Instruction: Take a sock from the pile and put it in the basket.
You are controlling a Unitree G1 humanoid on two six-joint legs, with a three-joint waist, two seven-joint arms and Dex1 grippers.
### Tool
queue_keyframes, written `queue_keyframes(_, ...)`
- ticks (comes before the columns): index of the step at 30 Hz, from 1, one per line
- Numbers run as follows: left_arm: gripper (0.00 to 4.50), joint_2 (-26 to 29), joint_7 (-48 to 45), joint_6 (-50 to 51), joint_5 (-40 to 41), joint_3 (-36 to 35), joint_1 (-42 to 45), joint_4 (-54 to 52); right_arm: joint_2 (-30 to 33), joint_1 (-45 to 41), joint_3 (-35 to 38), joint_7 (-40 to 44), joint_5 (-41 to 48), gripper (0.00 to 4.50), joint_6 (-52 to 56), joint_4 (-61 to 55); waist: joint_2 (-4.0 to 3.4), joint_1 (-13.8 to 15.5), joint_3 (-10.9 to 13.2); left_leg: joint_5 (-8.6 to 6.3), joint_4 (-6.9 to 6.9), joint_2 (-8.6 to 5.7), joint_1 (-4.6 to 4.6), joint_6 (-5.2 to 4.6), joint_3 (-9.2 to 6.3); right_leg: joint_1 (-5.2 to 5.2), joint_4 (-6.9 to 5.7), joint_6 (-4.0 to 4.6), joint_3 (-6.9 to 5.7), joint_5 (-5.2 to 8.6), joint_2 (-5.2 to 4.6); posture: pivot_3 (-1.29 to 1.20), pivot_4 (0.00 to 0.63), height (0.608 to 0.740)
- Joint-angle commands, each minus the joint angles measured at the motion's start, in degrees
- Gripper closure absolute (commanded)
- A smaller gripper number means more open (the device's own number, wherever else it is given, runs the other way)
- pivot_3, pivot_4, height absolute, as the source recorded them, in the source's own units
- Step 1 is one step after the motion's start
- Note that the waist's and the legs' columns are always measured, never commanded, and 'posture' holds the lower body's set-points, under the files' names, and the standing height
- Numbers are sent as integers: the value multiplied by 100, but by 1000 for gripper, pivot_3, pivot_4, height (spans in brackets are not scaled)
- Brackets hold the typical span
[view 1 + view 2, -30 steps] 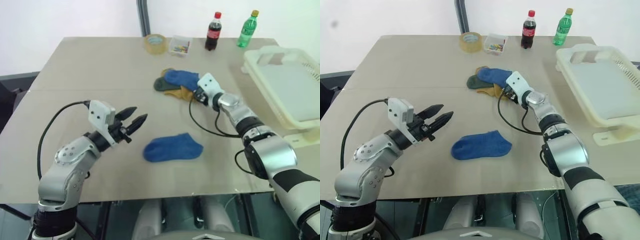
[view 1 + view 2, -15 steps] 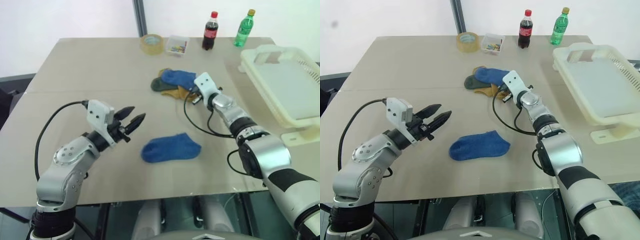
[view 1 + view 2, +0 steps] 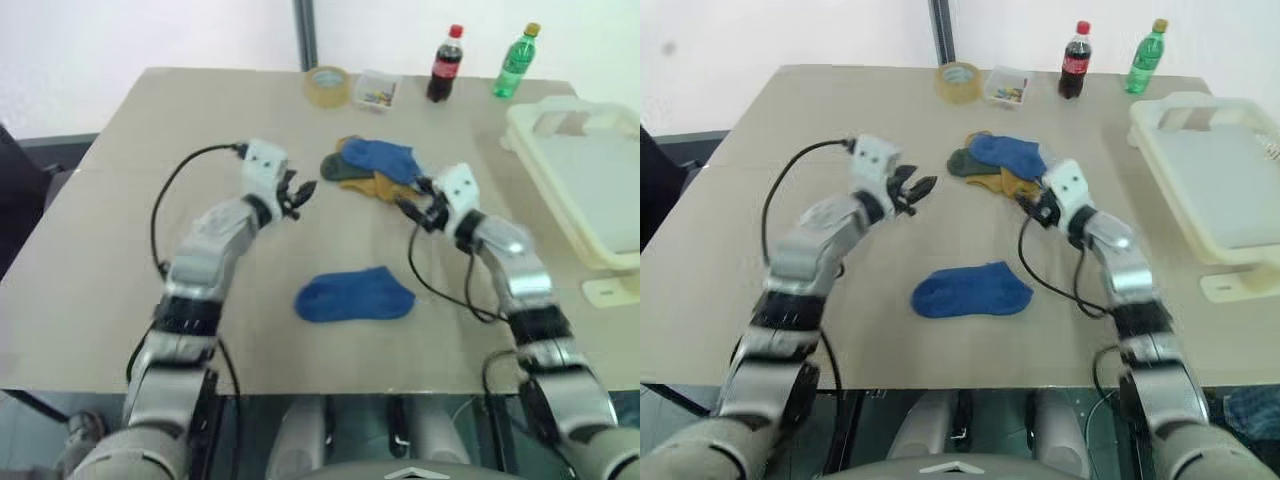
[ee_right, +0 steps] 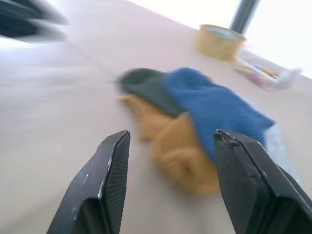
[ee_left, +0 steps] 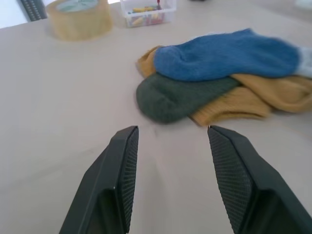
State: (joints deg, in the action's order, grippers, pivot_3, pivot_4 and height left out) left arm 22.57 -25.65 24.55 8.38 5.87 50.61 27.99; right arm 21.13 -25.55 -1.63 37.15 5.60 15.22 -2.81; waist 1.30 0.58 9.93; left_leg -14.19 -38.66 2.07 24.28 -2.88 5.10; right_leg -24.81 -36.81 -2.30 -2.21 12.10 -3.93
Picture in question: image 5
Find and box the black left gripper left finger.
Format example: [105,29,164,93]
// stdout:
[58,125,139,234]

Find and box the roll of brown packing tape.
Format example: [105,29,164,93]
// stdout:
[45,0,114,41]

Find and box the clear box of colourful pins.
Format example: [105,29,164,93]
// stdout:
[119,0,177,28]

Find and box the dark green sock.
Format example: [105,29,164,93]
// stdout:
[136,72,242,124]

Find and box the blue fuzzy sock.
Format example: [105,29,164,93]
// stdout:
[153,28,312,82]

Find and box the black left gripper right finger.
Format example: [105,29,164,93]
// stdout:
[207,125,312,234]

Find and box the dark ribbed object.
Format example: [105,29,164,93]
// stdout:
[19,0,48,22]

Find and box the mustard yellow ribbed sock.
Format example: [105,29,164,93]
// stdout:
[189,86,273,127]
[136,45,312,113]

